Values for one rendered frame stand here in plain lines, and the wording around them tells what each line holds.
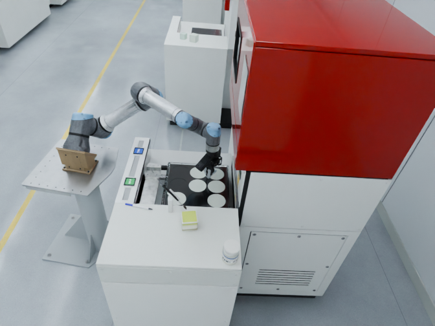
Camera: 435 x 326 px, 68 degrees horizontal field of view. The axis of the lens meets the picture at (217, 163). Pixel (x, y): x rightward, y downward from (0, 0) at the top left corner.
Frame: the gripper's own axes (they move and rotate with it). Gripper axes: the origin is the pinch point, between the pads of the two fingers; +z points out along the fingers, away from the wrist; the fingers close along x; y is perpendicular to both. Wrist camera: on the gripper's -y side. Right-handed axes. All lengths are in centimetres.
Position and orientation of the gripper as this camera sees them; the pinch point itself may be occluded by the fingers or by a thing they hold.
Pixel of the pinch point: (207, 176)
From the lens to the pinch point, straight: 188.7
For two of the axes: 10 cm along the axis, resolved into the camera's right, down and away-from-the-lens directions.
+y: 7.5, -3.9, 5.3
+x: -6.5, -5.4, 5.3
